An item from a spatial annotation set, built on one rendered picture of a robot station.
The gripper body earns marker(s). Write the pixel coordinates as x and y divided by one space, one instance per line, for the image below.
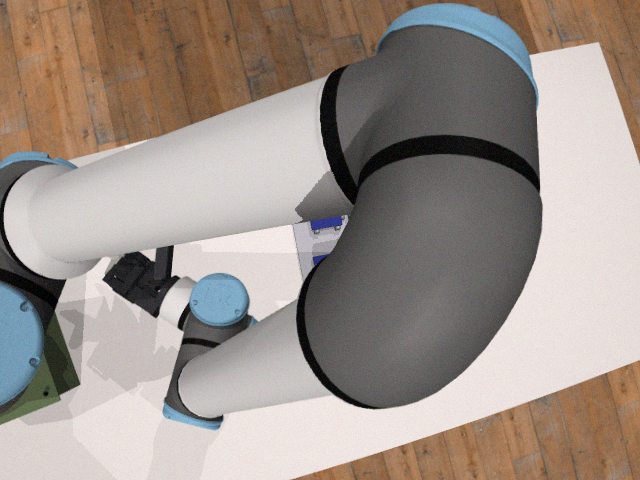
139 284

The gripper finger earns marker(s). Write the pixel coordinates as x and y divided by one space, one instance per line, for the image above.
111 263
137 255

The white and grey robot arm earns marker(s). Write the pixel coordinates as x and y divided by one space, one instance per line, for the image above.
438 248

